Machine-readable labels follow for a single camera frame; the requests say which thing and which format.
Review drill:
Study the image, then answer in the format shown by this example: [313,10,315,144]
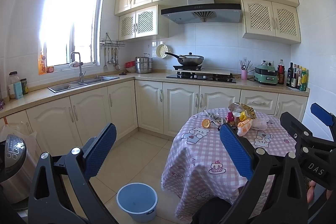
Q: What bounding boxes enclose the orange white snack bag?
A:
[237,119,253,136]

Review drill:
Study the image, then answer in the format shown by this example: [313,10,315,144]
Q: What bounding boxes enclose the gold foil snack bag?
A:
[228,102,257,119]

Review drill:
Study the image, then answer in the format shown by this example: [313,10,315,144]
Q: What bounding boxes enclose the magenta candy wrapper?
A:
[226,112,235,123]

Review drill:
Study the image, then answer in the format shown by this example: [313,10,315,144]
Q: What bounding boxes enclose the orange fruit half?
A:
[202,119,211,128]

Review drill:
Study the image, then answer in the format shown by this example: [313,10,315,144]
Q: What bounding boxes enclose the blue plastic trash bucket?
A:
[116,182,158,223]

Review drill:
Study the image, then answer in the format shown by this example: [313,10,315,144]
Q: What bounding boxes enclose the chrome kitchen faucet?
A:
[70,51,85,84]

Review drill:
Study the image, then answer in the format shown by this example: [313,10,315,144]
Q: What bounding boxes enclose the kitchen window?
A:
[39,0,100,70]

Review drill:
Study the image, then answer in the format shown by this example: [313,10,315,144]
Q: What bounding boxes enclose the person's hand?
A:
[305,178,333,205]

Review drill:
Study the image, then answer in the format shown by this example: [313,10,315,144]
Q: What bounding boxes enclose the green oil bottle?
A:
[299,68,307,92]

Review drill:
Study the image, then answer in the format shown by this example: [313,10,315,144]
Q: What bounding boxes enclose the white plastic bag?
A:
[251,116,269,130]

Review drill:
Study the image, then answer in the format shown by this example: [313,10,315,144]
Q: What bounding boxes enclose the silver rice cooker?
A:
[1,134,36,204]

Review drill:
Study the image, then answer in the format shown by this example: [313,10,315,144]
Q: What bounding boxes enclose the dark sauce bottle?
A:
[286,62,294,87]

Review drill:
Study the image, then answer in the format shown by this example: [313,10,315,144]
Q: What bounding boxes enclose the green electric cooker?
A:
[254,64,278,85]

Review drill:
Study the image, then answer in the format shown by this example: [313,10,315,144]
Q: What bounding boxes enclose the lower cream base cabinets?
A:
[1,77,309,155]

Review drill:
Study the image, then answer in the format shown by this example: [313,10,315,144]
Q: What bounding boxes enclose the pink utensil holder cup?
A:
[241,70,248,80]

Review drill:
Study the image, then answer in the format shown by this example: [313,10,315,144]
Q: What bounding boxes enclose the black gas stove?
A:
[167,65,236,83]

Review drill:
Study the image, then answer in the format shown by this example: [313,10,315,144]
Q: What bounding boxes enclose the pink checkered tablecloth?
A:
[161,108,295,223]

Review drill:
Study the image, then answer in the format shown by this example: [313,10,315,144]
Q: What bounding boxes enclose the stainless steel sink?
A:
[48,76,118,93]

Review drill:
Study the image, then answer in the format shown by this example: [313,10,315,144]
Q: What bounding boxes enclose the lattice door cabinet right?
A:
[241,0,301,45]

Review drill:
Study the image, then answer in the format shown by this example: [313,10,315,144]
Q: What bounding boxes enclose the lattice door cabinet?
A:
[118,5,169,41]
[241,0,301,45]

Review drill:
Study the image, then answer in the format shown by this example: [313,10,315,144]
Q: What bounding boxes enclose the teal carton box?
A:
[13,81,23,100]

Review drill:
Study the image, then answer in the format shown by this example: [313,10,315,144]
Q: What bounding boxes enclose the clear jar with lid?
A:
[7,71,20,100]

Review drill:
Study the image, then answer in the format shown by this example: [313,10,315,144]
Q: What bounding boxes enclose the black wok with lid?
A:
[165,52,204,67]

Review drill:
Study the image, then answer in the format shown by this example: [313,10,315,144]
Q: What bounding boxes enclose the orange detergent bottle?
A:
[38,52,46,75]

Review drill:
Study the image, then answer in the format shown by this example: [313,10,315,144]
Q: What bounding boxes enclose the black range hood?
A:
[161,0,242,24]

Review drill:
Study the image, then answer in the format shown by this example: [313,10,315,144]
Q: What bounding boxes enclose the red container on counter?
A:
[125,61,135,68]

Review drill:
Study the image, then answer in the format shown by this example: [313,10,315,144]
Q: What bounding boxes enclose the cream hanging colander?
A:
[155,44,169,59]

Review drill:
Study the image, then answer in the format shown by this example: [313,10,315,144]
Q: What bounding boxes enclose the stainless steel steamer pot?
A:
[134,53,153,74]

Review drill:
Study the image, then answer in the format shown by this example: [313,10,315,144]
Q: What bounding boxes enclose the lattice door cabinet left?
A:
[118,5,169,41]

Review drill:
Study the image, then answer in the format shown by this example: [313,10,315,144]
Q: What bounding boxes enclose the wall utensil rack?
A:
[99,32,125,71]

